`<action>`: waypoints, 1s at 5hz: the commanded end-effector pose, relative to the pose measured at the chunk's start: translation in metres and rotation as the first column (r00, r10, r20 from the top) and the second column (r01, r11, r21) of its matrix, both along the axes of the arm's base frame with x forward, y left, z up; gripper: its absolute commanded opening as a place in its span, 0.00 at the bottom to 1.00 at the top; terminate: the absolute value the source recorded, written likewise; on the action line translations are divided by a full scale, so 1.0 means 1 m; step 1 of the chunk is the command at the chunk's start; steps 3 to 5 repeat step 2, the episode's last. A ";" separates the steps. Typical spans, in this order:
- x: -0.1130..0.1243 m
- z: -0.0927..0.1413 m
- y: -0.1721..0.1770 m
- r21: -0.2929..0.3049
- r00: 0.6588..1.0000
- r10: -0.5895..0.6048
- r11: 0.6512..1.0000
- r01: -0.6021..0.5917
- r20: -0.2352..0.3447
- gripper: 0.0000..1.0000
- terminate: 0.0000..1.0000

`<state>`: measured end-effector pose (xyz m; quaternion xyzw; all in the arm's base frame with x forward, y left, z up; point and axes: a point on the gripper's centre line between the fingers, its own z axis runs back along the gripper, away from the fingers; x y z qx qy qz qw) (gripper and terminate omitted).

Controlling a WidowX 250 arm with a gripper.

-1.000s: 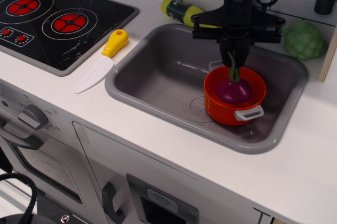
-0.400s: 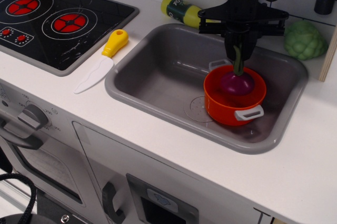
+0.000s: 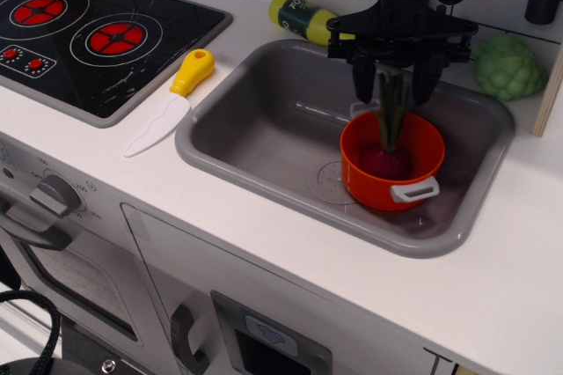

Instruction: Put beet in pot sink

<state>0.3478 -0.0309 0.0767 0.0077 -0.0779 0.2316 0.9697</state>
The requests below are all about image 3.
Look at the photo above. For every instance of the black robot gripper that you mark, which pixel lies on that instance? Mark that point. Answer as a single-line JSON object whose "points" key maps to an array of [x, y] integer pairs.
{"points": [[401, 33]]}

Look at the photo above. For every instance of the purple felt beet with leaves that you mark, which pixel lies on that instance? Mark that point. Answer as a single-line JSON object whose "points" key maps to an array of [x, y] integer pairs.
{"points": [[389, 137]]}

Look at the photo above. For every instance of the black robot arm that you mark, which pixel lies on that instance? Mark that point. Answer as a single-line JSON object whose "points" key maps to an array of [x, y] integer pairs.
{"points": [[401, 33]]}

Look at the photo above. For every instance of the orange toy pot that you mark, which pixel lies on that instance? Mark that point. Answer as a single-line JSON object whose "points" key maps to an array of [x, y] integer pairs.
{"points": [[391, 181]]}

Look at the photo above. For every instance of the grey toy sink basin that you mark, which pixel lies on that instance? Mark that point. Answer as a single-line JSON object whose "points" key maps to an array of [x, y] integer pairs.
{"points": [[273, 126]]}

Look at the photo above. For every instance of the green toy artichoke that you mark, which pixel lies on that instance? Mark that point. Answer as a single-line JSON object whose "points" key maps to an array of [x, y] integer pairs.
{"points": [[506, 69]]}

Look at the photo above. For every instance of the yellow green oil bottle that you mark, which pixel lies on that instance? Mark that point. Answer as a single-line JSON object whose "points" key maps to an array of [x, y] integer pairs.
{"points": [[302, 18]]}

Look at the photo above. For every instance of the wooden side panel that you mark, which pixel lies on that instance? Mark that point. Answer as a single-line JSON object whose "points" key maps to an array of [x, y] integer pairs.
{"points": [[549, 97]]}

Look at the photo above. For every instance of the black toy stovetop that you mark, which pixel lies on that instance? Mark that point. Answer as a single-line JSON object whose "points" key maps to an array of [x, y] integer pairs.
{"points": [[96, 60]]}

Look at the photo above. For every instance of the grey oven knob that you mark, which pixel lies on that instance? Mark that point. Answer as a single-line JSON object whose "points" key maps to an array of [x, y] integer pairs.
{"points": [[56, 196]]}

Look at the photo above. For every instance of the white toy oven door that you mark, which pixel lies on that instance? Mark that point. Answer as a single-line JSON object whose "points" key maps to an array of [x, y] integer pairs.
{"points": [[100, 292]]}

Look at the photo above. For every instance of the white knife with yellow handle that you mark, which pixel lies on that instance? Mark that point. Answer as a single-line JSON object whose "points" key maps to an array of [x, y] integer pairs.
{"points": [[195, 68]]}

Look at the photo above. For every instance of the black cabinet door handle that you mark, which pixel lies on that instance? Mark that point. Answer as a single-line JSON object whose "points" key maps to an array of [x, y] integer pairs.
{"points": [[182, 321]]}

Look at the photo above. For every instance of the grey oven door handle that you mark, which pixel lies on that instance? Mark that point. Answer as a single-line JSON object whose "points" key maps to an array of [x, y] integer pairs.
{"points": [[51, 239]]}

